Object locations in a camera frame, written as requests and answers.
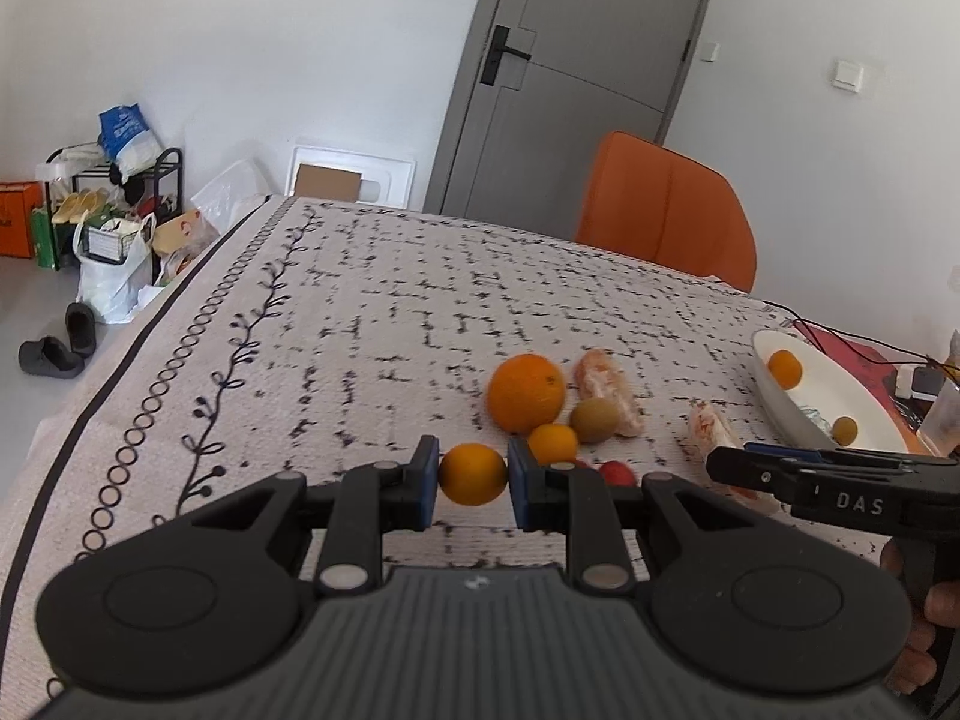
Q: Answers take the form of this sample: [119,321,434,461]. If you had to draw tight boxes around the blue and white bag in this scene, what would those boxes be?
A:
[99,104,163,178]

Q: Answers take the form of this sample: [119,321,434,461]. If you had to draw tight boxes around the person's right hand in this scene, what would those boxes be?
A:
[880,540,960,697]

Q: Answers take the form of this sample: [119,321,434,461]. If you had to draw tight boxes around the black cable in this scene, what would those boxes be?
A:
[761,300,960,383]

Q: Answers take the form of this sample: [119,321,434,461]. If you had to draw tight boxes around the white bag on rack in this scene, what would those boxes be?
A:
[37,142,103,182]

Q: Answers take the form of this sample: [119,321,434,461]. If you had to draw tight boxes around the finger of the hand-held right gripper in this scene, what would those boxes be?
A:
[707,448,807,502]
[745,442,835,464]

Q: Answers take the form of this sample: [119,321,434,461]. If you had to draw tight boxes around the white charger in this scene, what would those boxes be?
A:
[896,364,943,400]

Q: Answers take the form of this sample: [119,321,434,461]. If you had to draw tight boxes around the white plastic shopping bag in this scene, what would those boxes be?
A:
[75,214,157,326]

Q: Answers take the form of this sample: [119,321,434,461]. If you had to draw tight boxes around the brown cardboard piece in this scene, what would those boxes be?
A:
[294,163,362,202]

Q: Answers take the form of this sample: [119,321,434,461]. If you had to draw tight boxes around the red mat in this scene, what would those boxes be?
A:
[784,321,927,437]

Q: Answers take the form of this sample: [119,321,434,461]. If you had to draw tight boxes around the grey door with lock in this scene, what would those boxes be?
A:
[422,0,727,241]

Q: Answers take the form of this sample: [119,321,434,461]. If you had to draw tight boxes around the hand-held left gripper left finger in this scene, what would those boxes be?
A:
[176,436,441,595]

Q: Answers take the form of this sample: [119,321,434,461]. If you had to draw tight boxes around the clear plastic bag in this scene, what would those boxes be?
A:
[191,157,273,235]

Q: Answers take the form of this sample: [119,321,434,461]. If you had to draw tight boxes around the black metal rack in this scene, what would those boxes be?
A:
[45,148,185,286]

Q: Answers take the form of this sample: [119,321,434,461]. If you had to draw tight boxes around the large orange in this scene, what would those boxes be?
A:
[487,354,567,434]

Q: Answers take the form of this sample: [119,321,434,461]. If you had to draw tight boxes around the paper bag with red print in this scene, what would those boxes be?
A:
[152,210,221,286]

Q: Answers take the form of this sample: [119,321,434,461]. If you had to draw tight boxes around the brown kiwi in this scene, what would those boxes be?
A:
[569,398,620,444]

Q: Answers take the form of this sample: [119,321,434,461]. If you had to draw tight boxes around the orange box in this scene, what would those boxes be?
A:
[0,181,44,259]

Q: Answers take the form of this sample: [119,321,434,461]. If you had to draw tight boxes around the green box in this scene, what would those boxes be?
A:
[30,206,61,270]

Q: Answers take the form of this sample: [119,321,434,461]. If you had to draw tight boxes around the translucent plastic container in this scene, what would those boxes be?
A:
[921,379,960,458]

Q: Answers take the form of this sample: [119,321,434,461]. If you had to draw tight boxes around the small tangerine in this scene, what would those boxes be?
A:
[767,349,803,389]
[526,424,580,464]

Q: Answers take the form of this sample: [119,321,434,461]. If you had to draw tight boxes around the black door lock handle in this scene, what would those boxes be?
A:
[480,25,533,87]

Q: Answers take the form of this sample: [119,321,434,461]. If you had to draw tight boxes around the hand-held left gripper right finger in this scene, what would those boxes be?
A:
[508,436,781,593]

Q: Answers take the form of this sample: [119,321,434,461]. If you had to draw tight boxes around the medium orange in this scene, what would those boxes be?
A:
[439,444,509,506]

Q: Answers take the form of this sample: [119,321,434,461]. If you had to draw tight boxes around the dark grey slipper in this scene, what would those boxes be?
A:
[65,302,98,356]
[19,336,85,379]

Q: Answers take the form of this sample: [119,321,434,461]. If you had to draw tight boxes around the yellow slippers pair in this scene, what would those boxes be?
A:
[51,191,110,225]

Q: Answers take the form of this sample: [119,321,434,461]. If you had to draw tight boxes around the patterned beige tablecloth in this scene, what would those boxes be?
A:
[0,195,960,720]

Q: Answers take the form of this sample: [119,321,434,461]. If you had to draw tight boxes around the orange chair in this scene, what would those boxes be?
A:
[574,130,758,293]

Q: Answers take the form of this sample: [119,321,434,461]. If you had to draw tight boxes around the white oval plate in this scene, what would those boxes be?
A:
[751,328,935,457]

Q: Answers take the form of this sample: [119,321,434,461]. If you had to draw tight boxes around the white foam board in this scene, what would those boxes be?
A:
[287,137,416,208]

